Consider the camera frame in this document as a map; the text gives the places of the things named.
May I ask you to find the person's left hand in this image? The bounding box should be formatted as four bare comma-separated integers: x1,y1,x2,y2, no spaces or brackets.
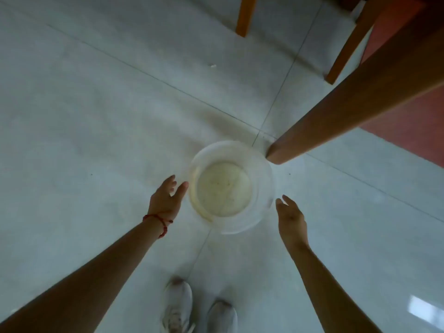
148,175,189,222

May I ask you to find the person's right hand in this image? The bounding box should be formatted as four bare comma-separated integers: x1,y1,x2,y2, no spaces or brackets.
275,195,309,249

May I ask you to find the person's right forearm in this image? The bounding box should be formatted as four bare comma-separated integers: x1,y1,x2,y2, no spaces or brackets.
289,242,383,333

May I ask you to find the person's left forearm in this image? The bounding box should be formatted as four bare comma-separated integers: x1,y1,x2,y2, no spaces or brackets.
0,216,167,333

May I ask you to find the clear plastic bucket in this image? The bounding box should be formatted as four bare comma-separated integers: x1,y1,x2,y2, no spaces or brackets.
187,141,277,235

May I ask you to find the person's left white shoe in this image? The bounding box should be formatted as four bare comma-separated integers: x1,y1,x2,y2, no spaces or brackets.
162,277,196,333

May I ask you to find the person's white shoe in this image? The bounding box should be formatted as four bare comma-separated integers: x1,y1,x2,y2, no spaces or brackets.
162,277,196,333
206,299,238,333

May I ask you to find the person's right white shoe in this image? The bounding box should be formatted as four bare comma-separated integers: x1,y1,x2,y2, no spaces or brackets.
206,299,238,333

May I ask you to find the wooden table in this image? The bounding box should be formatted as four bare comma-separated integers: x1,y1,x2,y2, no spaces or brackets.
266,0,444,166

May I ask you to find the red mat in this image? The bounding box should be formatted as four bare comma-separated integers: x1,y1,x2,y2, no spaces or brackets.
359,0,444,168

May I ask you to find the wooden chair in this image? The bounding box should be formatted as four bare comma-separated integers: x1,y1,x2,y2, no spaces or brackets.
235,0,385,85

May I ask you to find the red string bracelet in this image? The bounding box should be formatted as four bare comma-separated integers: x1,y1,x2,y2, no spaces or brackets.
142,213,173,239

